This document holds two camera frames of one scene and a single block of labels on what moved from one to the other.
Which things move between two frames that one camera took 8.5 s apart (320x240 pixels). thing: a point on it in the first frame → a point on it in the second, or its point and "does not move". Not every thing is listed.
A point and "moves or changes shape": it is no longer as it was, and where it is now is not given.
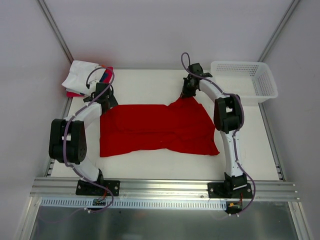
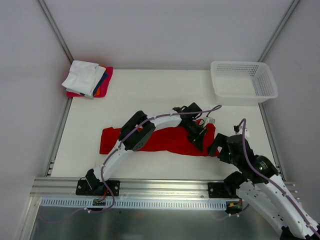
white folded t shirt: [75, 79] does not move
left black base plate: [85, 188] does not move
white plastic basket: [252, 81] does not move
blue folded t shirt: [104, 76] does not move
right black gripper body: [188, 90] → [221, 145]
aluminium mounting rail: [183, 190] does not move
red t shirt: [182, 127] moves or changes shape
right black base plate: [229, 190] does not move
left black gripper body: [110, 100] → [197, 133]
